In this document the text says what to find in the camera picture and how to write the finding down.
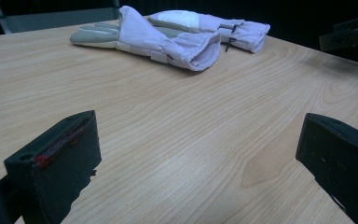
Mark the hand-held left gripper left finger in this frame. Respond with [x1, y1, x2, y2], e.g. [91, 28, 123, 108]
[3, 110, 103, 224]

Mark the lavender and white glove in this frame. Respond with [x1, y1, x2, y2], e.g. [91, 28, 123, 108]
[147, 9, 271, 54]
[69, 5, 222, 72]

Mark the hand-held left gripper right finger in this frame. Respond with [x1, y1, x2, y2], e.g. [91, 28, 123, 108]
[296, 112, 358, 224]

